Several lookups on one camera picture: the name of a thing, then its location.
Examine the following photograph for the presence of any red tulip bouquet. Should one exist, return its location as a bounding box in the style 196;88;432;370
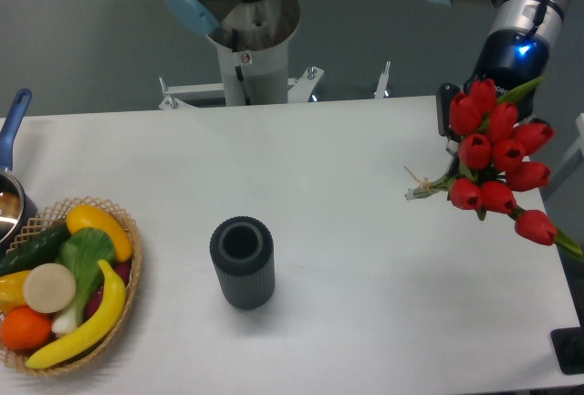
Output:
404;78;583;261

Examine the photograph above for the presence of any green cucumber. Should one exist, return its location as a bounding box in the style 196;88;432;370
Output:
1;223;71;276

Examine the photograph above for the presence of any yellow banana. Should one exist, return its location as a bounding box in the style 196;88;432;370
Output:
26;260;126;370

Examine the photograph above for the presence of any yellow bell pepper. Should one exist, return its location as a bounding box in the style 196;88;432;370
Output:
0;270;31;315

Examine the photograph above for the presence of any black device at table edge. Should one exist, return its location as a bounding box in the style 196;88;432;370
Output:
550;327;583;375

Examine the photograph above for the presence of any white frame at right edge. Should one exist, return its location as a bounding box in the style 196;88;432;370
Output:
541;113;583;202

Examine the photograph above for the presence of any blue handled saucepan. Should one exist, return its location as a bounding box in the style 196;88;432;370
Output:
1;88;37;257

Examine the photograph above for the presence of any dark grey ribbed vase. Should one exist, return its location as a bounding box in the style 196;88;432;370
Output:
210;216;275;310

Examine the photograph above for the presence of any beige round disc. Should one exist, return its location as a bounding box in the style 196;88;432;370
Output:
23;263;76;314

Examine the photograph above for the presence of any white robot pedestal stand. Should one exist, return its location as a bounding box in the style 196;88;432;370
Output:
158;0;392;110

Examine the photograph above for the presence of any green bok choy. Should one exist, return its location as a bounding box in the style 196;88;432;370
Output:
52;227;115;337

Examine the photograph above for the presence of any woven wicker basket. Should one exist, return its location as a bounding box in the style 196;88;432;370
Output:
1;196;143;377

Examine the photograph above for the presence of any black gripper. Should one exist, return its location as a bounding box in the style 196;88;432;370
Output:
436;30;549;136

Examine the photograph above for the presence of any orange fruit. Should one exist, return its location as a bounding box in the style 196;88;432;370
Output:
1;307;52;350

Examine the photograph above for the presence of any purple red vegetable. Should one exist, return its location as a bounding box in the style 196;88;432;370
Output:
85;261;131;319

